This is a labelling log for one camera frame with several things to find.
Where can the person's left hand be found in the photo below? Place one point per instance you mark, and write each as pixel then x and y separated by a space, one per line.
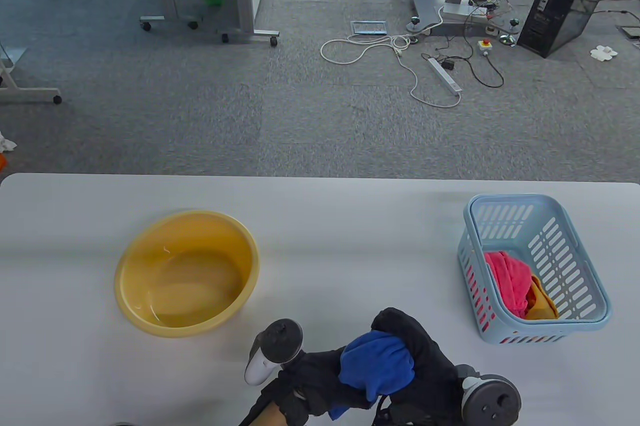
pixel 320 381

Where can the person's right hand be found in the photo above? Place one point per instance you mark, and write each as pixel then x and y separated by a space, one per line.
pixel 435 376

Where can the blue square towel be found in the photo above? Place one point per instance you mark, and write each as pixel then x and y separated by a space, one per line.
pixel 375 361

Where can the pink square towel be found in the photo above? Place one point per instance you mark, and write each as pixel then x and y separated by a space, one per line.
pixel 510 276

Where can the yellow square towel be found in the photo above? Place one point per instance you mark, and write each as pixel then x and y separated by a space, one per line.
pixel 542 306

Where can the person's left forearm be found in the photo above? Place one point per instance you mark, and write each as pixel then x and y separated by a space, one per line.
pixel 270 417

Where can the yellow plastic basin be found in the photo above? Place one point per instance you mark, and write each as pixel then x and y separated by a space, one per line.
pixel 190 286

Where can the light blue plastic basket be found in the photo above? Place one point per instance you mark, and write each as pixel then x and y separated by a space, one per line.
pixel 520 226

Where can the black power adapter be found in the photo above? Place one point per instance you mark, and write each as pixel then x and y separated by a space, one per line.
pixel 447 65

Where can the red emergency stop button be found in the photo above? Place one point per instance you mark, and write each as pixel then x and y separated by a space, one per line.
pixel 485 46

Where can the silver floor outlet box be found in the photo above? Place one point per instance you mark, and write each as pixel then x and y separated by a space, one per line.
pixel 369 28

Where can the white crumpled paper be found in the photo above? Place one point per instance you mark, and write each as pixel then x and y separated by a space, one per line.
pixel 604 52

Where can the white paper scrap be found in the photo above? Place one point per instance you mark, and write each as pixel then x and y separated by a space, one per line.
pixel 7 145

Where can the black computer tower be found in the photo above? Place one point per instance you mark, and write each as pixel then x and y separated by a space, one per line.
pixel 575 1

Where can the grey wheeled table foot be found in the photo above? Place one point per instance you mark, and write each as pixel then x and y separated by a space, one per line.
pixel 30 94

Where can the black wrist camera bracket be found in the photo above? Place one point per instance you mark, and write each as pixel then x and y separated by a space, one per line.
pixel 382 416

